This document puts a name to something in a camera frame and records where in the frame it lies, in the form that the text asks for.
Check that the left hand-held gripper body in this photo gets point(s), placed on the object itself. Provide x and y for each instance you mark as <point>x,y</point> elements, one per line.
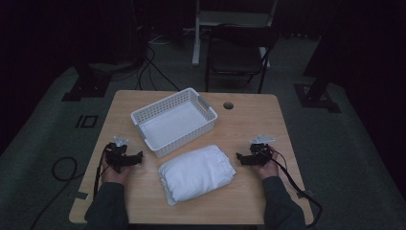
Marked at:
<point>116,156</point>

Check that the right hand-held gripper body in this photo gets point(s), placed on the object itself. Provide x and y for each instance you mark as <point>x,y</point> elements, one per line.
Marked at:
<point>261,155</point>

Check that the white plastic basket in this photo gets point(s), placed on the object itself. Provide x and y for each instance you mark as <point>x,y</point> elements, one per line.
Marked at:
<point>172,126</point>

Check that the white cloth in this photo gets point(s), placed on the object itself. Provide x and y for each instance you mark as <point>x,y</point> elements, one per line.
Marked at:
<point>196,174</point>

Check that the person's right hand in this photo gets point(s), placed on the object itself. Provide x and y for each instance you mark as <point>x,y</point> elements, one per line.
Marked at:
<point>269,172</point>

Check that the person's left hand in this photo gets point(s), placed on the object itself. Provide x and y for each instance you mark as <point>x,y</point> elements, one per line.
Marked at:
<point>115,177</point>

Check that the grey tape piece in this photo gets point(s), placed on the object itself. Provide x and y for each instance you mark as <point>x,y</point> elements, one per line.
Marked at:
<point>81,195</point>
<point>304,194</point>

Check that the black folding chair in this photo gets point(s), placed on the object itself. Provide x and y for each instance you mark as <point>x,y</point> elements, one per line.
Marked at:
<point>236,57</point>

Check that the black stand with base plate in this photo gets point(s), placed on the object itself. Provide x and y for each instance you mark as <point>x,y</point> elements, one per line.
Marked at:
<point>316,96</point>
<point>86,86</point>

